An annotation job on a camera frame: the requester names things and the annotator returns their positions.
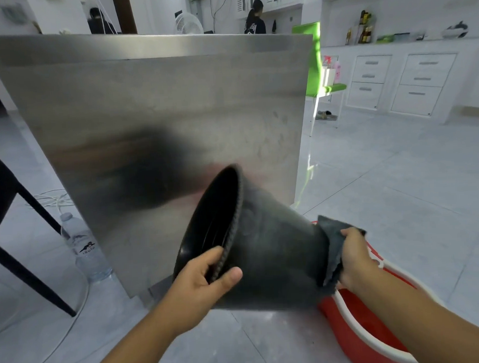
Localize dark sauce bottles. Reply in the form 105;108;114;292
344;9;377;45

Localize dark grey cloth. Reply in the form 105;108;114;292
315;213;369;292

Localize green chair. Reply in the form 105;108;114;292
291;20;349;138

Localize narrow white drawer cabinet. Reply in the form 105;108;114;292
343;54;395;112

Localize red basin with white rim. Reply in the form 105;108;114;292
310;215;450;363

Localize black plastic bucket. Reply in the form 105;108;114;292
168;160;334;315

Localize person's right forearm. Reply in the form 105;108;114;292
344;261;479;363

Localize person's left hand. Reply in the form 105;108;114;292
155;245;246;336

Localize black and white helmet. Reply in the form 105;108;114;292
441;21;469;40

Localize clear plastic water bottle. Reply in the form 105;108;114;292
60;211;113;284

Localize stainless steel table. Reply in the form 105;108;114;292
0;22;325;304

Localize person's left forearm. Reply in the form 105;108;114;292
82;305;185;363

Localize white cable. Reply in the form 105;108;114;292
25;188;76;216

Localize brown pillar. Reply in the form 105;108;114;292
111;0;139;35

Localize white fan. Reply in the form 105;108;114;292
174;11;205;35

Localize wide white drawer cabinet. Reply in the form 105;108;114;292
388;52;459;118

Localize person's right hand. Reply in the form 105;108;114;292
336;226;382;293

